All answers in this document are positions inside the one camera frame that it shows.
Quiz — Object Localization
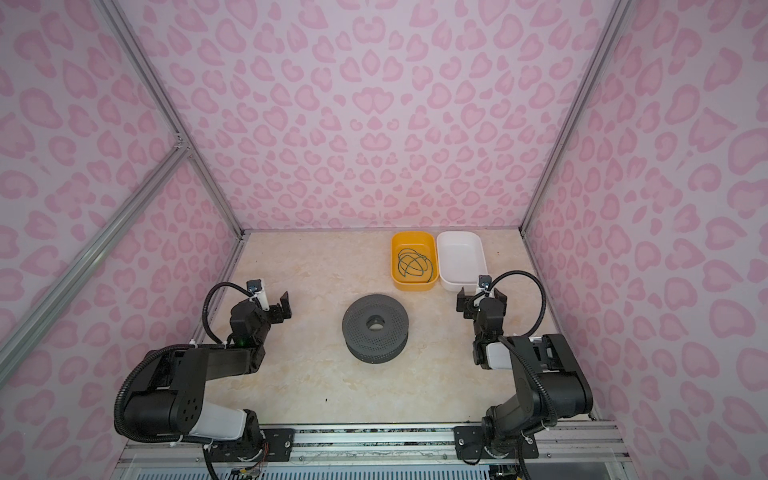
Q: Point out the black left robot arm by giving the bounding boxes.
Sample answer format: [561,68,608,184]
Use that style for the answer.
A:
[113,292,292,462]

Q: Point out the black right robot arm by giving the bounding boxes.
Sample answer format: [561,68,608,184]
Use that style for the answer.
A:
[454,290,594,464]

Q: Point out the aluminium frame diagonal strut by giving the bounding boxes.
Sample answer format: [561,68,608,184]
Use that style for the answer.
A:
[1,141,189,385]

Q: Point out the dark grey cable spool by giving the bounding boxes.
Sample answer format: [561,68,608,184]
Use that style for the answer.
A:
[342,294,410,364]

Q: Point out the white plastic bin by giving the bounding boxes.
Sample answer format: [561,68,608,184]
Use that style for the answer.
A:
[436,231,488,293]

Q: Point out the yellow plastic bin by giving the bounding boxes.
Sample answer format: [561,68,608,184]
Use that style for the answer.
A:
[391,231,439,292]

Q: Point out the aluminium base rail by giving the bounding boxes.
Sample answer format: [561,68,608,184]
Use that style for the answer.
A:
[111,421,638,479]

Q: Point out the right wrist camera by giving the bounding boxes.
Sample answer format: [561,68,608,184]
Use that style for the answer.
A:
[476,274,493,297]

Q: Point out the green cable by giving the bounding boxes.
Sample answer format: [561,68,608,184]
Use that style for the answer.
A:
[397,247,434,281]

